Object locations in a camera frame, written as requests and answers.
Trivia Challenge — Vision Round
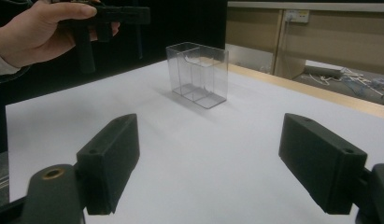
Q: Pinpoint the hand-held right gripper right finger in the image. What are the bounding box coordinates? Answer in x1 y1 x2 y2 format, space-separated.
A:
277 112 369 216

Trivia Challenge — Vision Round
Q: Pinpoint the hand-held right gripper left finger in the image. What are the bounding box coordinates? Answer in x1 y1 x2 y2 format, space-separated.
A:
75 113 141 217

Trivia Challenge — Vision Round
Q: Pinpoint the clear plastic divided container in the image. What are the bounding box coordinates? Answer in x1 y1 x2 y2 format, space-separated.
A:
165 41 230 110

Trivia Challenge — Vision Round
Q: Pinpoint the grey pipe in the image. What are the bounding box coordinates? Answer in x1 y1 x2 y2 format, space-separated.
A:
303 64 345 78

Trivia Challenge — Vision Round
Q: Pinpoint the white table sheet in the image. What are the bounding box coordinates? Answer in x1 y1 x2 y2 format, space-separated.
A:
5 60 384 224

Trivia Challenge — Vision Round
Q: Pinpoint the white cord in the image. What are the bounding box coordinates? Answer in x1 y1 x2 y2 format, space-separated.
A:
307 66 384 97

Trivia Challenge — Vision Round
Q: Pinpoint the white wall socket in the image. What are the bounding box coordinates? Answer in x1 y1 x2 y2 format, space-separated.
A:
284 8 310 24

